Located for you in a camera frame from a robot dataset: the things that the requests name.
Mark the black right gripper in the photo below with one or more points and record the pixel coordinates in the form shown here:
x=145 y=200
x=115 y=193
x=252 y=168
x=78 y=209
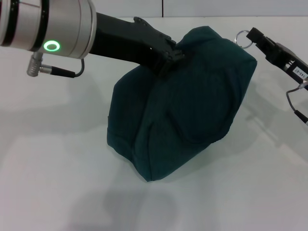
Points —
x=296 y=67

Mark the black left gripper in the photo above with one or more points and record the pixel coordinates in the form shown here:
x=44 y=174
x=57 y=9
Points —
x=125 y=41

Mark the dark teal insulated lunch bag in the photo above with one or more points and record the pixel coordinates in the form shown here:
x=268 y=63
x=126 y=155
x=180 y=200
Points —
x=187 y=108

